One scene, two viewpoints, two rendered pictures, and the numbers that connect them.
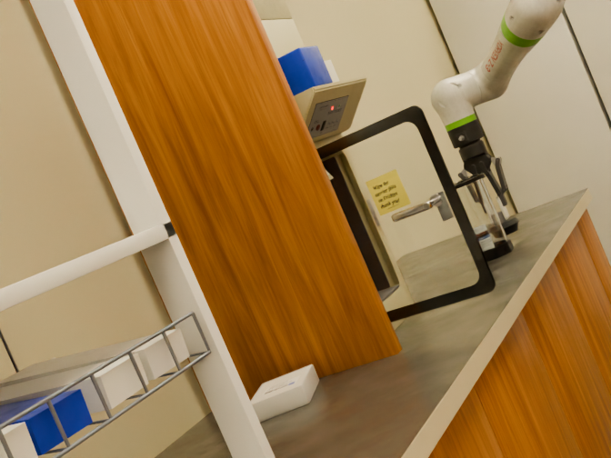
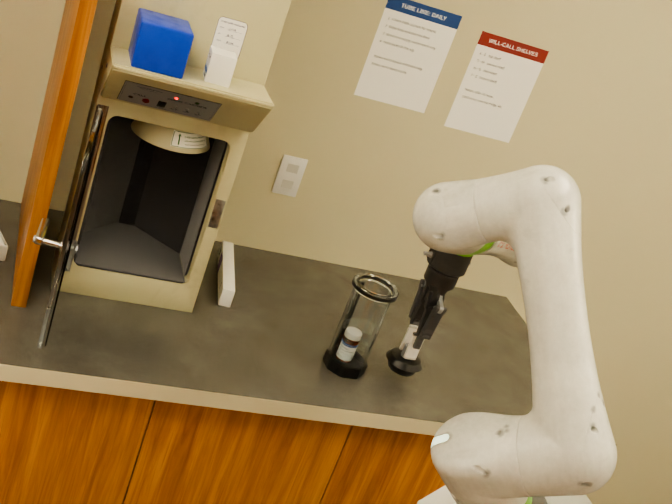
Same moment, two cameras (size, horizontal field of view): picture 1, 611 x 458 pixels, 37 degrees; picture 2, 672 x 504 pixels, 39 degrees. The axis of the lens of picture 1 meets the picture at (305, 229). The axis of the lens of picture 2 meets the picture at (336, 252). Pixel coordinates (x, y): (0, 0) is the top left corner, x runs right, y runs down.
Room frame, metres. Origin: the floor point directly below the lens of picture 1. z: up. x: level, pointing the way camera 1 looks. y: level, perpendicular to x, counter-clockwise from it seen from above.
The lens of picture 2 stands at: (0.92, -1.60, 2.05)
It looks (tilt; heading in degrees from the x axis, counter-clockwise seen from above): 23 degrees down; 40
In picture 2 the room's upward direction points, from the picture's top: 21 degrees clockwise
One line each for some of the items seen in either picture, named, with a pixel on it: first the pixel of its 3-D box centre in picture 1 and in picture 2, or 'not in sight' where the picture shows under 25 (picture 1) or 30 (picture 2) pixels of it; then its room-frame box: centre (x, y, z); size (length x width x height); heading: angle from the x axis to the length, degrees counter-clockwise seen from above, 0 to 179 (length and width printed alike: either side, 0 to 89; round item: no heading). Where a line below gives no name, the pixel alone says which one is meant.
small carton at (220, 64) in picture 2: (322, 76); (219, 66); (2.10, -0.17, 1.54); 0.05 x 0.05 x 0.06; 59
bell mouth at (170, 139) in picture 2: not in sight; (173, 124); (2.15, -0.02, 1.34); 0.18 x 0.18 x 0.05
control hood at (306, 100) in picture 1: (328, 111); (186, 98); (2.06, -0.15, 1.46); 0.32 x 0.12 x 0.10; 153
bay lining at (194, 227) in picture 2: not in sight; (147, 179); (2.14, 0.01, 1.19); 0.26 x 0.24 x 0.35; 153
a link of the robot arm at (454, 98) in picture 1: (455, 101); not in sight; (2.60, -0.53, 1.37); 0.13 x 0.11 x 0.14; 101
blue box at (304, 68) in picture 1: (297, 74); (160, 43); (1.99, -0.12, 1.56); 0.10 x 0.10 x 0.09; 63
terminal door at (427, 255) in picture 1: (394, 221); (70, 225); (1.86, -0.17, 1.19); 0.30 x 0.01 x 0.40; 56
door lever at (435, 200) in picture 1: (416, 208); (50, 233); (1.79, -0.22, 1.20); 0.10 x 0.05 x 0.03; 56
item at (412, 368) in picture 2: (503, 223); (405, 357); (2.59, -0.53, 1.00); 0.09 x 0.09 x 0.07
